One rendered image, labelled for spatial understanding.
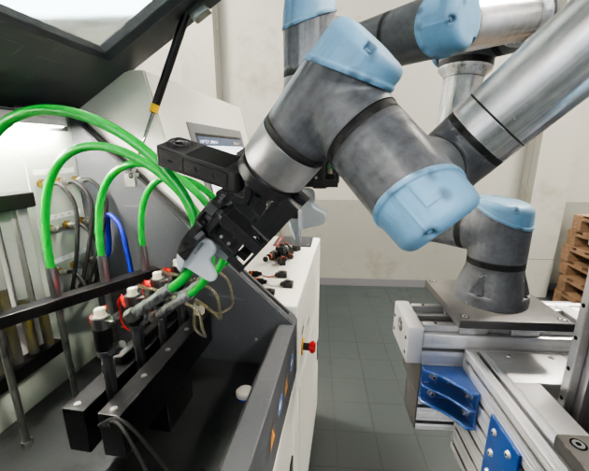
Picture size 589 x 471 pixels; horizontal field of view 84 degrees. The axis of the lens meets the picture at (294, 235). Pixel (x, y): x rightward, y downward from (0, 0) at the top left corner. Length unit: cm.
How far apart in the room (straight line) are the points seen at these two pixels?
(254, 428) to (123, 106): 75
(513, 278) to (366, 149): 61
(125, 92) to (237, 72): 252
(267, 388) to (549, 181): 333
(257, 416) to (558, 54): 59
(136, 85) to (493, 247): 87
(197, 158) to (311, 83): 16
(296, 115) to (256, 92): 304
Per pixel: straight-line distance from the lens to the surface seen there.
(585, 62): 38
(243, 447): 57
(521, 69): 38
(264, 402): 63
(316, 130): 29
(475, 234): 81
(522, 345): 90
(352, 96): 28
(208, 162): 38
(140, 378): 69
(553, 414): 75
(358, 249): 341
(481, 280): 82
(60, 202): 93
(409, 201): 26
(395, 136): 27
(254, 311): 85
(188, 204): 46
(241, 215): 38
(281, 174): 32
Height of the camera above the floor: 137
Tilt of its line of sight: 15 degrees down
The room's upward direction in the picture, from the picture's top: straight up
